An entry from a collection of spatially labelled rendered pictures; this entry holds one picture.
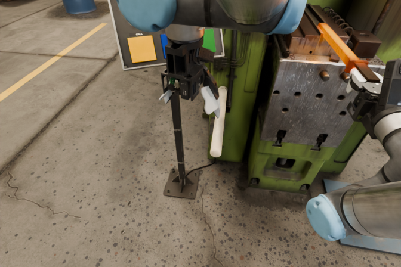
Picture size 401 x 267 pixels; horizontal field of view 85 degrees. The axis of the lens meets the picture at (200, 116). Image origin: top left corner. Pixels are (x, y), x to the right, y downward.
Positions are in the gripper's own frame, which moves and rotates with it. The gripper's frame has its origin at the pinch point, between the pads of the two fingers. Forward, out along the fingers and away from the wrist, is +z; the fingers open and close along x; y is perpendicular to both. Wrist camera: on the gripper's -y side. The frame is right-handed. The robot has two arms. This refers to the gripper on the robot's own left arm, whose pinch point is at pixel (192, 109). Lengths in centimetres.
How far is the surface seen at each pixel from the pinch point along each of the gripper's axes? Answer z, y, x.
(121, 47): -8.2, -9.0, -27.9
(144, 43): -8.9, -13.2, -22.2
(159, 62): -3.1, -13.6, -17.9
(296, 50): 1, -50, 22
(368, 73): -8.4, -21.4, 39.0
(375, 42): -4, -57, 47
